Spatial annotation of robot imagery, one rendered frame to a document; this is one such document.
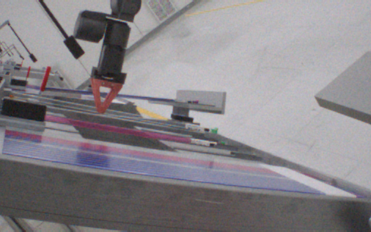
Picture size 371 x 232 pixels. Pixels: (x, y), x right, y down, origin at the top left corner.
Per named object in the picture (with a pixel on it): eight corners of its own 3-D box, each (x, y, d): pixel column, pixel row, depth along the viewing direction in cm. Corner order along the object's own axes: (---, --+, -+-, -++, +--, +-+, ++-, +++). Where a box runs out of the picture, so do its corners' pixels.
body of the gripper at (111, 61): (97, 75, 104) (105, 42, 103) (90, 73, 113) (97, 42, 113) (125, 81, 106) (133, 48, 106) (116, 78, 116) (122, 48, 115)
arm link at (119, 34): (135, 23, 108) (127, 23, 113) (106, 16, 105) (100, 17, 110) (128, 53, 108) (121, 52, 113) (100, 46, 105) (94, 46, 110)
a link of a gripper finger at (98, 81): (87, 111, 106) (96, 70, 106) (83, 107, 113) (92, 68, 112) (116, 117, 109) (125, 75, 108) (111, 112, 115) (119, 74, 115)
